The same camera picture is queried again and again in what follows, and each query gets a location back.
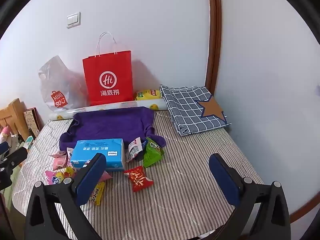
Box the red paper bag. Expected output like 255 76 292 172
82 32 134 106

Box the blue checked cloth with star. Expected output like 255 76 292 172
159 84 232 137

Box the white light switch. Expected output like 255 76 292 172
66 11 82 29

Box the white plastic shopping bag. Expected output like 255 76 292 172
38 55 88 113

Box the large pink blue snack packet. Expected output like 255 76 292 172
45 170 65 185

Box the yellow red candy packet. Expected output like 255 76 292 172
56 166 75 180

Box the yellow snack packet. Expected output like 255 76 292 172
87 181 105 207

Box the wooden headboard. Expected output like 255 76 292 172
0 98 29 143

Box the yellow chips bag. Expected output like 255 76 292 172
135 89 162 101

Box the purple towel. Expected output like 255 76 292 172
59 106 167 153

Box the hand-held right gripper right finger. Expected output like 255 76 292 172
209 153 292 240

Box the striped quilted mattress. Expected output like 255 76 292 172
11 110 265 240

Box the green snack packet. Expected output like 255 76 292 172
142 137 165 168

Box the pink plush toy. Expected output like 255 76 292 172
0 126 13 140

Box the white printed pillow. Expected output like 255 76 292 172
0 134 24 152

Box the blue tissue pack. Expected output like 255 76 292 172
70 139 125 172

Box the patterned book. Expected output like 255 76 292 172
24 107 42 133

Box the white red snack packet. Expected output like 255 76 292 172
127 137 144 162

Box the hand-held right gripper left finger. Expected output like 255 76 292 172
25 152 107 240

